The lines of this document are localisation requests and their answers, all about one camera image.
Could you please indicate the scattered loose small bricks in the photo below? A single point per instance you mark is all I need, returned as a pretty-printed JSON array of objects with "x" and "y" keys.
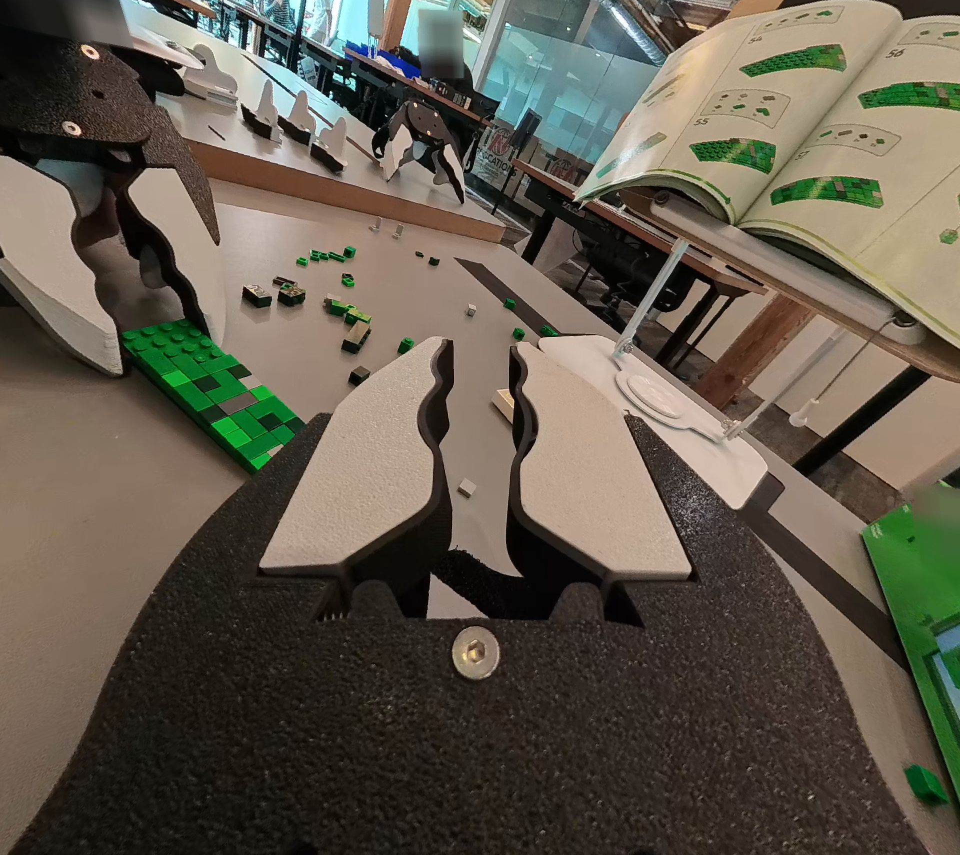
[{"x": 357, "y": 337}]

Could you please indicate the open instruction booklet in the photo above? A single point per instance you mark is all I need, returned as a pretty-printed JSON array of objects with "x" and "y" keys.
[{"x": 825, "y": 120}]

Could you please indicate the small grey brick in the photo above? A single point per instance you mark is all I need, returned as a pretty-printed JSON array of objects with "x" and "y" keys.
[{"x": 467, "y": 487}]

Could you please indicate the wooden support beam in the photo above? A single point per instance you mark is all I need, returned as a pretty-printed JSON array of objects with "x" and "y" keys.
[{"x": 757, "y": 352}]

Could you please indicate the glass partition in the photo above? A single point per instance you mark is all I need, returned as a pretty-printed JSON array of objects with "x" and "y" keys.
[{"x": 585, "y": 60}]

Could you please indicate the white finger-shaped part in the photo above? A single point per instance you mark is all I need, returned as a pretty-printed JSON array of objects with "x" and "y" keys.
[
  {"x": 330, "y": 146},
  {"x": 262, "y": 114},
  {"x": 214, "y": 79},
  {"x": 298, "y": 120}
]

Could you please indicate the single green brick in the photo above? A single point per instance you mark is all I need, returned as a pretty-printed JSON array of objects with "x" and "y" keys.
[{"x": 924, "y": 785}]

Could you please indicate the green brick set box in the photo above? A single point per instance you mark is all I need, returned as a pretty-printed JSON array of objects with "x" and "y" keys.
[{"x": 907, "y": 607}]

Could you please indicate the wooden-edged white table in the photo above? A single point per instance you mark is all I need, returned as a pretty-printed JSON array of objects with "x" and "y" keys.
[{"x": 352, "y": 196}]

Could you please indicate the cream brick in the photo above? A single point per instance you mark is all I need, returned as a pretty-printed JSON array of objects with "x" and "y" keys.
[{"x": 504, "y": 406}]

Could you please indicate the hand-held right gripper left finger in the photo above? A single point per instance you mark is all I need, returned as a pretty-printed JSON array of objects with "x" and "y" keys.
[{"x": 360, "y": 472}]

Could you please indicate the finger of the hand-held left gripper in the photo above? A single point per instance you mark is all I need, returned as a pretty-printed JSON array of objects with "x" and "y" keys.
[
  {"x": 45, "y": 255},
  {"x": 184, "y": 247}
]

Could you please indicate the black desk leg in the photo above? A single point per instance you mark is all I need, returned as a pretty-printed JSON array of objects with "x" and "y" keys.
[{"x": 862, "y": 420}]

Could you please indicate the white book stand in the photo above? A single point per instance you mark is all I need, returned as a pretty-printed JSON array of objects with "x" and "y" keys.
[{"x": 675, "y": 412}]

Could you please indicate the unused hand-held gripper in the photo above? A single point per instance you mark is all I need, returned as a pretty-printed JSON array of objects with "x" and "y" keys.
[{"x": 424, "y": 120}]

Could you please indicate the green mosaic brick plate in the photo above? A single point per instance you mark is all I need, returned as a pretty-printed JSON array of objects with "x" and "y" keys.
[{"x": 225, "y": 405}]

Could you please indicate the black office chair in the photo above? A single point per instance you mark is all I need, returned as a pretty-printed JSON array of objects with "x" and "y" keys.
[{"x": 637, "y": 270}]

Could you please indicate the brown wooden table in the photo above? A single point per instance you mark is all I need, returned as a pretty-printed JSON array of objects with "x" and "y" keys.
[{"x": 724, "y": 271}]

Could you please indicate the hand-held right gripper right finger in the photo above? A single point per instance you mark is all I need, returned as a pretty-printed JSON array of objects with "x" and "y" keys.
[{"x": 600, "y": 487}]

